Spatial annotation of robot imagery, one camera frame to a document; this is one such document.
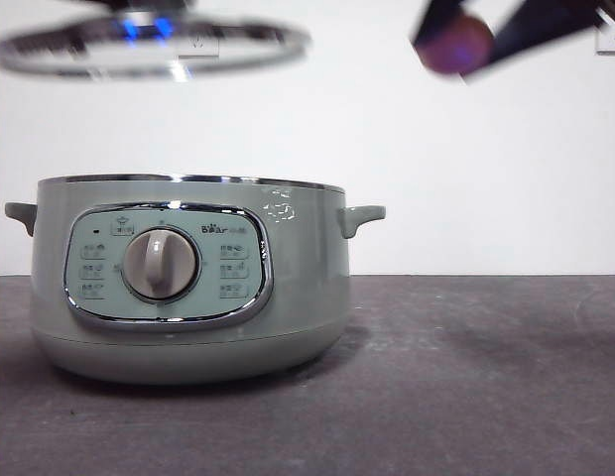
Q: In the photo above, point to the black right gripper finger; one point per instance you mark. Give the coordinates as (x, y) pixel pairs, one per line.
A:
(535, 30)
(439, 22)

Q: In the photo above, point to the brown egg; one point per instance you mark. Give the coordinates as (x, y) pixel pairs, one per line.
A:
(454, 47)

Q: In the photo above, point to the glass lid with green knob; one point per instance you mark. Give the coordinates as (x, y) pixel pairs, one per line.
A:
(268, 42)

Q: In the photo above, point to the pale green electric cooking pot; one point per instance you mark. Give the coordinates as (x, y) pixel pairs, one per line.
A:
(297, 277)

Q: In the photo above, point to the white wall socket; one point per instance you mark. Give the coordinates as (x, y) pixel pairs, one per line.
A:
(612, 37)
(201, 47)

